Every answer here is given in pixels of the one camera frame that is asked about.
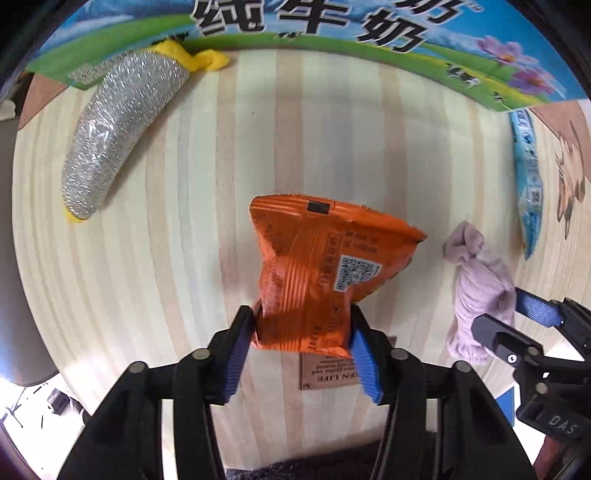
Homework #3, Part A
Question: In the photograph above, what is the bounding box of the silver yellow scrubbing sponge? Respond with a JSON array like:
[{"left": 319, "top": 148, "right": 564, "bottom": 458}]
[{"left": 61, "top": 39, "right": 229, "bottom": 222}]

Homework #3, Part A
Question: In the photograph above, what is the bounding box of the orange snack packet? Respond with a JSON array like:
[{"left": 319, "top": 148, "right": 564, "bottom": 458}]
[{"left": 249, "top": 194, "right": 427, "bottom": 357}]

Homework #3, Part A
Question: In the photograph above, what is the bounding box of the open cardboard box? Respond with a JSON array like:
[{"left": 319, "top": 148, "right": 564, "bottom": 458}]
[{"left": 25, "top": 0, "right": 588, "bottom": 114}]

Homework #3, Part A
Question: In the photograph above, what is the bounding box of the lilac cloth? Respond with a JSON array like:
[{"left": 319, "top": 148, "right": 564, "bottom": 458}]
[{"left": 443, "top": 221, "right": 517, "bottom": 365}]

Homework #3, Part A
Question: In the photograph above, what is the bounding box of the light blue snack packet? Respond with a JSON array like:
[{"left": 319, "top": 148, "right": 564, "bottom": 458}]
[{"left": 509, "top": 109, "right": 544, "bottom": 260}]

